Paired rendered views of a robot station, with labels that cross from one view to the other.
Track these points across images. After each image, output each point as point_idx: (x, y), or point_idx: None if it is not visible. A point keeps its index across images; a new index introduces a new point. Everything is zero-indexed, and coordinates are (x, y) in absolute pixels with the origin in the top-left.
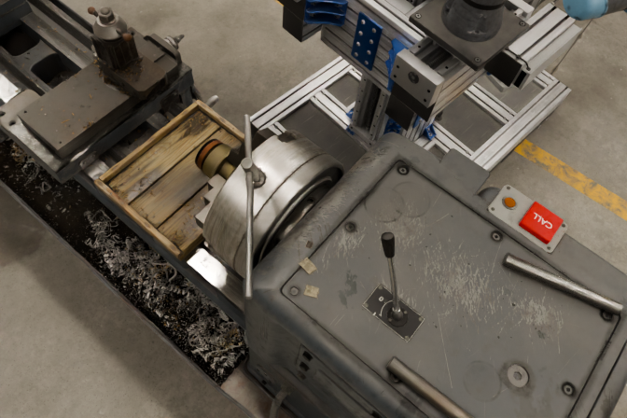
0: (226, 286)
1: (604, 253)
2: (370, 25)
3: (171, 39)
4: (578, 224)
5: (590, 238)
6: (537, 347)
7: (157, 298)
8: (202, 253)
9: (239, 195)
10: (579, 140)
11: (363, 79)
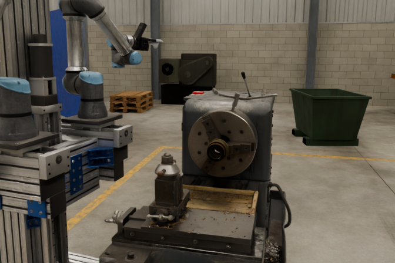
0: (253, 188)
1: (90, 235)
2: (77, 158)
3: (121, 211)
4: (74, 243)
5: (82, 239)
6: (234, 93)
7: None
8: None
9: (241, 115)
10: None
11: (52, 235)
